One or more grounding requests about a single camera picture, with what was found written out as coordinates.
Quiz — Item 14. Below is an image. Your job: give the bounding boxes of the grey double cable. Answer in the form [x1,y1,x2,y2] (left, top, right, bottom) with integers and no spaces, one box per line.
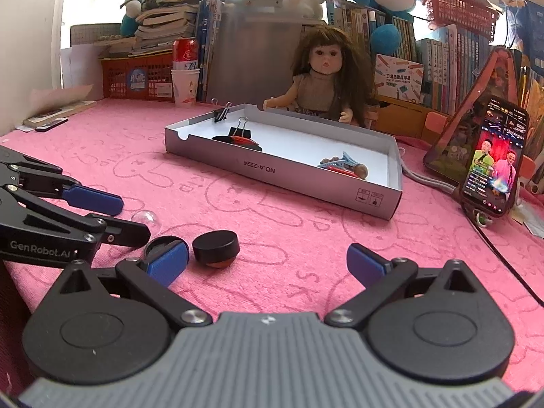
[397,143,462,199]

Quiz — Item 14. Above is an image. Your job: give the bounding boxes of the black binder clip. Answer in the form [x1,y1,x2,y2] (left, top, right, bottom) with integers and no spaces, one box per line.
[228,116,256,141]
[211,98,234,123]

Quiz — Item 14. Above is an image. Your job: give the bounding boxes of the pink bunny-print towel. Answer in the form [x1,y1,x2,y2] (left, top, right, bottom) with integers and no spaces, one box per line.
[0,95,544,396]

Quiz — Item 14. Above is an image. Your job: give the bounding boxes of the white paper cup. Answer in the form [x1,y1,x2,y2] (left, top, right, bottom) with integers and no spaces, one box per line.
[171,69,200,108]

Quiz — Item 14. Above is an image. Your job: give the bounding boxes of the row of upright books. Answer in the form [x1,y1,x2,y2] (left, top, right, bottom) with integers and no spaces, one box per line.
[326,0,496,115]

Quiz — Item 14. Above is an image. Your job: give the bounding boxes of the row of blue magazines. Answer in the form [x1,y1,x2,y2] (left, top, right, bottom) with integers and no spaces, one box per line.
[197,0,224,95]

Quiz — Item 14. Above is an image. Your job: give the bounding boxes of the brown-haired doll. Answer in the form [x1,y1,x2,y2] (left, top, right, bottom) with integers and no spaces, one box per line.
[262,25,380,131]

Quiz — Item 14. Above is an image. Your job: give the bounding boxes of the black remote control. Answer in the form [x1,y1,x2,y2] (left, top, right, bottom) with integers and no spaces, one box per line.
[33,118,69,132]

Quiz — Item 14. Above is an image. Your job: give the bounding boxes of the shallow grey cardboard box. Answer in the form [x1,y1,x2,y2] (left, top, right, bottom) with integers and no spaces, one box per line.
[164,102,403,221]

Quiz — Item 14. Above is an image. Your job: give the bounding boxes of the stack of worn books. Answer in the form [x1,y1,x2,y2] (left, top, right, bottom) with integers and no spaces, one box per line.
[94,0,201,57]

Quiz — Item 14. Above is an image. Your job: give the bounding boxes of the wooden drawer organiser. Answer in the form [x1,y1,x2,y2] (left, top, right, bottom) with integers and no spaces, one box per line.
[376,95,454,146]

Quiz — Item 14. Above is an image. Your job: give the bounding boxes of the black cable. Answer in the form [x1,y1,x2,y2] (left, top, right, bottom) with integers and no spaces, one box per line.
[466,207,544,303]

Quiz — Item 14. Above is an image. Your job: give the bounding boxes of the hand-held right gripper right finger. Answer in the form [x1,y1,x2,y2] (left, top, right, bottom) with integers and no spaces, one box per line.
[325,243,489,329]

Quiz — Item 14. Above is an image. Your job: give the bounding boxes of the white paper sheets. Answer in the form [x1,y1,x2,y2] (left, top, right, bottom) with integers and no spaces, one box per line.
[518,203,544,239]

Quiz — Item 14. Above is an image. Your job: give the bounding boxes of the beige paperback book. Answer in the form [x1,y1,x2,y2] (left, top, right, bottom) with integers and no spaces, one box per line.
[23,84,99,129]

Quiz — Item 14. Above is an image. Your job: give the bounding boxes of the blue paper bag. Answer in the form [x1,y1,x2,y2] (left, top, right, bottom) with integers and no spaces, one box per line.
[505,0,544,69]

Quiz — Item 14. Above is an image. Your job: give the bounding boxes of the black smartphone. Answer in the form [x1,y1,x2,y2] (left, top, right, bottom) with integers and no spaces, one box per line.
[461,96,530,221]

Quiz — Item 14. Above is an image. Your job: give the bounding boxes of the clear plastic dome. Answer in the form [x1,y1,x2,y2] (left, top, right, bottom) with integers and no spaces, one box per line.
[130,210,162,231]

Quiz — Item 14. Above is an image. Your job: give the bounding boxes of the pink triangular cartoon case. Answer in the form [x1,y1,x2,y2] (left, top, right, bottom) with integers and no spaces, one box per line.
[423,46,524,180]

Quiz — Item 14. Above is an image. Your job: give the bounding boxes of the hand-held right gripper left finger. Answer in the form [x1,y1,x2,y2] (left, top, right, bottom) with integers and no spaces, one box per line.
[47,240,213,329]

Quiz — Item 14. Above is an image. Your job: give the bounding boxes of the small red mesh basket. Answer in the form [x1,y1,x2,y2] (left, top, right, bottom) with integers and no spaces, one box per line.
[422,0,500,44]

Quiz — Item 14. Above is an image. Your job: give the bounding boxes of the red soda can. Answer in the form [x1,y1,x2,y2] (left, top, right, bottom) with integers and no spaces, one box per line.
[172,37,200,71]

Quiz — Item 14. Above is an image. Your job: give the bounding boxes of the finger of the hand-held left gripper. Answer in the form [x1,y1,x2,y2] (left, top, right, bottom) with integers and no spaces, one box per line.
[0,188,152,248]
[0,146,125,217]

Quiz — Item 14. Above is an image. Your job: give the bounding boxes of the pencil-print cardboard box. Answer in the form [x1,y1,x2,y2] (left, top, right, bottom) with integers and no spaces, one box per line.
[373,53,425,103]

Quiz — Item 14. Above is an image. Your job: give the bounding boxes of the small blue plush toy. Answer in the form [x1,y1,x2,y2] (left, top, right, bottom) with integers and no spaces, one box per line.
[120,0,143,37]

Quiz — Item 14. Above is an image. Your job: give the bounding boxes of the red basket with blue sticker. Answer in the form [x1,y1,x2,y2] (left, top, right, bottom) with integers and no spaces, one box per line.
[101,55,177,103]

